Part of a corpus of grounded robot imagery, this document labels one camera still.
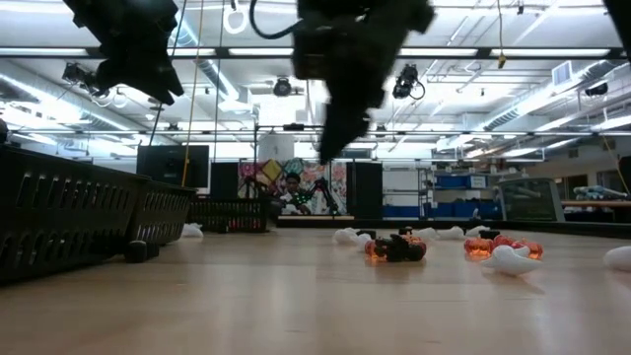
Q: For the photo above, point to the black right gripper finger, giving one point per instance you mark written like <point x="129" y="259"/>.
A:
<point x="342" y="128"/>

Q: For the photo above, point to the white plastic ghost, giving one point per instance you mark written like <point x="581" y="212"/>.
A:
<point x="345" y="240"/>
<point x="363" y="241"/>
<point x="618" y="259"/>
<point x="475" y="230"/>
<point x="347" y="230"/>
<point x="425" y="233"/>
<point x="510" y="262"/>
<point x="191" y="231"/>
<point x="451" y="233"/>

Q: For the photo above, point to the black background robot arm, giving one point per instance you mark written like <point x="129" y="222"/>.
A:
<point x="323" y="190"/>

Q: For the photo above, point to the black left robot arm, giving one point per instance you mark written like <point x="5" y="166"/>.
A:
<point x="123" y="20"/>

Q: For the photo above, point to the white cylinder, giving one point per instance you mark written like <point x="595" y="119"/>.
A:
<point x="276" y="148"/>

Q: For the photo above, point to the round black ceiling spotlight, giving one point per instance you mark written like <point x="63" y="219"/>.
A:
<point x="282" y="87"/>

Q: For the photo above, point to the person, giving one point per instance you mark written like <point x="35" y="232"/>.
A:
<point x="293" y="192"/>

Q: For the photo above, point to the colourful mural panel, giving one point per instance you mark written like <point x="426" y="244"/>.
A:
<point x="266" y="170"/>

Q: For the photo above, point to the blue storage bin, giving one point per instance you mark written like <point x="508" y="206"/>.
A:
<point x="468" y="211"/>
<point x="451" y="182"/>
<point x="401" y="212"/>

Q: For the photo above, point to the black partition panel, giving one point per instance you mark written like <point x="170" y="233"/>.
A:
<point x="224" y="180"/>

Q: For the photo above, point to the black slotted plastic basket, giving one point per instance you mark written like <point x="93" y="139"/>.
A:
<point x="59" y="222"/>
<point x="167" y="212"/>
<point x="227" y="214"/>

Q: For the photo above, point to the yellow hanging power plug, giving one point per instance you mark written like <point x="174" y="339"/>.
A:
<point x="501" y="60"/>

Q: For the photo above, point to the white ceiling air vent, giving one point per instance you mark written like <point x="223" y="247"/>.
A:
<point x="562" y="74"/>

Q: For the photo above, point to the wooden workbench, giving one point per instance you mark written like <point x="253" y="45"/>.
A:
<point x="591" y="203"/>

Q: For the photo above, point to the grey rolled bundle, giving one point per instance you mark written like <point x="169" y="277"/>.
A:
<point x="599" y="192"/>

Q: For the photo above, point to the black ceiling camera mount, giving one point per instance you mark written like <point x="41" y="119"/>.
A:
<point x="81" y="76"/>

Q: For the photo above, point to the black metal gantry frame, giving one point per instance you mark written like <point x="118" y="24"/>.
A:
<point x="293" y="126"/>

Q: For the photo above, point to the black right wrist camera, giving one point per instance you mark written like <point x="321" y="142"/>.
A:
<point x="313" y="51"/>

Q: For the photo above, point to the grey glass-front enclosure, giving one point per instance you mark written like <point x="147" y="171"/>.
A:
<point x="530" y="199"/>

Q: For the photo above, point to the black metal table frame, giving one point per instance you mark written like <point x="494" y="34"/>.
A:
<point x="542" y="227"/>

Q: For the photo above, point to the black ceiling camera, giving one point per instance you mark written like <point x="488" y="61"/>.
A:
<point x="596" y="89"/>

